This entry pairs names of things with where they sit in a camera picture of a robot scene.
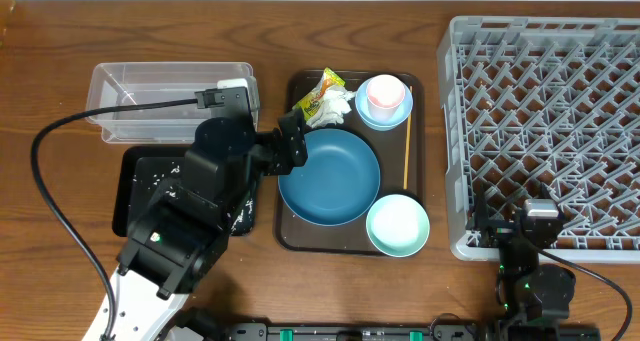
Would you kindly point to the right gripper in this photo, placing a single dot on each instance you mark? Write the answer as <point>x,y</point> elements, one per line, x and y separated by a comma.
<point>497,228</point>

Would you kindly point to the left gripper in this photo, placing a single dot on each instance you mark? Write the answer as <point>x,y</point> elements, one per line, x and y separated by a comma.
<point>282,161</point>

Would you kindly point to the dark blue plate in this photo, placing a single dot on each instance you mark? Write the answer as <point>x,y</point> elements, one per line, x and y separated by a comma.
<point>338,183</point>

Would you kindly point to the pink cup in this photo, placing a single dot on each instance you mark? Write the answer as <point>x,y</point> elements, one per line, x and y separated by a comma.
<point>384,93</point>

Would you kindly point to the mint green bowl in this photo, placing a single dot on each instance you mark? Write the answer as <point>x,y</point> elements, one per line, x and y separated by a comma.
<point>397,225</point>

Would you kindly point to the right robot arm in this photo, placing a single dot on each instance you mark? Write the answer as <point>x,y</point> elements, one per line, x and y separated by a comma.
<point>535,296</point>

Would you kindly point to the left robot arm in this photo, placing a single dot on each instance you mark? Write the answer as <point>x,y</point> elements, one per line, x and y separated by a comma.
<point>153,281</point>

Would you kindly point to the grey dishwasher rack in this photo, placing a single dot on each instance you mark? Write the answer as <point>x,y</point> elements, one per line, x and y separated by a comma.
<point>544,101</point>

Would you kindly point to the black waste tray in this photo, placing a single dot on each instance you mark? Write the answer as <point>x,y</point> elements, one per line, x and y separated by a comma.
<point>145,181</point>

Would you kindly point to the yellow green snack wrapper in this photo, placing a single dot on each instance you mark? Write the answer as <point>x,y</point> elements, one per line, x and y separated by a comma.
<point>311,102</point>

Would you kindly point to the crumpled white napkin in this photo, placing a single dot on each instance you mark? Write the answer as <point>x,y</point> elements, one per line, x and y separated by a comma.
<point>334,105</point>

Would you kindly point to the brown serving tray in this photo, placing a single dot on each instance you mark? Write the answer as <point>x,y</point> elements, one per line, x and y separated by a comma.
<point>296,234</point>

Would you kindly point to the clear plastic bin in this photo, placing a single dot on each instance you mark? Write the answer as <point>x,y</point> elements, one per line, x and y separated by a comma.
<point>133,83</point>

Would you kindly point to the light blue small bowl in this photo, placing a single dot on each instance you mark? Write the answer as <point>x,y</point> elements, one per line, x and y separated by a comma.
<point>401,114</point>

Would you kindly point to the wooden chopstick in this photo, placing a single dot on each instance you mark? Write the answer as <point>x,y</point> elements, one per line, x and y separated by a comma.
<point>407,150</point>

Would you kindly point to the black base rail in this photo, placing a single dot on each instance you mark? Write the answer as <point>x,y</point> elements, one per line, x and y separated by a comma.
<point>198,325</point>

